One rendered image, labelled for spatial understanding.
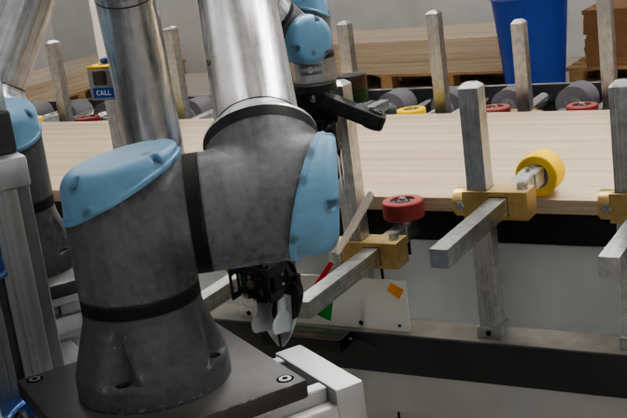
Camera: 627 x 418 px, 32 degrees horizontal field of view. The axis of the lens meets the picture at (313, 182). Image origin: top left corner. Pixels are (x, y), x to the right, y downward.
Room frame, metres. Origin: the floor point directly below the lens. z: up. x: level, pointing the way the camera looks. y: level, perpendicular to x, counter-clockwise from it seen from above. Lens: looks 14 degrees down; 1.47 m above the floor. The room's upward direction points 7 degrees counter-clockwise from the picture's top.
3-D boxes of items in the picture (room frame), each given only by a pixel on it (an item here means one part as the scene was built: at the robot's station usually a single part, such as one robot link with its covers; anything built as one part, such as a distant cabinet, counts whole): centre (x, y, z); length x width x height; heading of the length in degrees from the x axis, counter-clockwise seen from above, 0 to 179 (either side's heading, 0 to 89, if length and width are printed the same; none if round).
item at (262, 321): (1.57, 0.10, 0.86); 0.06 x 0.03 x 0.09; 149
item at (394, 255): (1.90, -0.09, 0.85); 0.14 x 0.06 x 0.05; 59
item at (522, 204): (1.77, -0.30, 0.95); 0.14 x 0.06 x 0.05; 59
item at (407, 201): (2.00, -0.16, 0.85); 0.08 x 0.08 x 0.11
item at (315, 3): (1.83, -0.02, 1.28); 0.09 x 0.08 x 0.11; 120
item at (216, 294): (1.96, 0.15, 0.81); 0.44 x 0.03 x 0.04; 149
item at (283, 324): (1.56, 0.08, 0.86); 0.06 x 0.03 x 0.09; 149
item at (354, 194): (1.91, -0.07, 0.93); 0.04 x 0.04 x 0.48; 59
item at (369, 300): (1.91, -0.03, 0.75); 0.26 x 0.01 x 0.10; 59
